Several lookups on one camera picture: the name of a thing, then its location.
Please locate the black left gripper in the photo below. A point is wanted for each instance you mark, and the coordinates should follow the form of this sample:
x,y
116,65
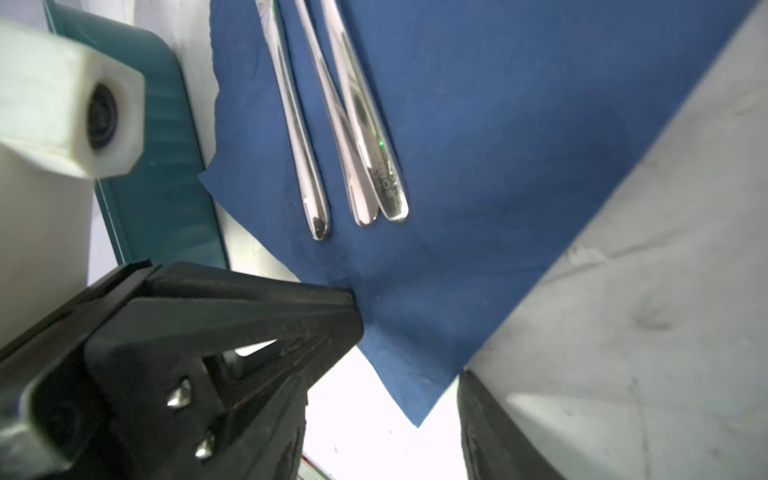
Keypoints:
x,y
51,409

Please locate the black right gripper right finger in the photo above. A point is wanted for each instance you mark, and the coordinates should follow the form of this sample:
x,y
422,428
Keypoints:
x,y
493,446

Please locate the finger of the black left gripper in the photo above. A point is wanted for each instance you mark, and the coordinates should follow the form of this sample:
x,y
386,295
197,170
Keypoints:
x,y
189,366

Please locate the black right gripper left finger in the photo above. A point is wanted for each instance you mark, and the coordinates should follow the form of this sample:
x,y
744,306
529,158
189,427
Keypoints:
x,y
287,429

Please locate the teal plastic utensil tray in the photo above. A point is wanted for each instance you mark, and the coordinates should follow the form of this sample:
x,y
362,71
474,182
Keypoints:
x,y
159,211

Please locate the silver metal fork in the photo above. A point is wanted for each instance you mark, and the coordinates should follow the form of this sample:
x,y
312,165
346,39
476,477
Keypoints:
x,y
379,162

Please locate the dark blue paper napkin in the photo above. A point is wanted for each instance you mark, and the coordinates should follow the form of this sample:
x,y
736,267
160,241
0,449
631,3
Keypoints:
x,y
512,123

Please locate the silver metal knife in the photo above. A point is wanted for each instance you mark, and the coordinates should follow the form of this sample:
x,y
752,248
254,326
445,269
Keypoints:
x,y
309,180

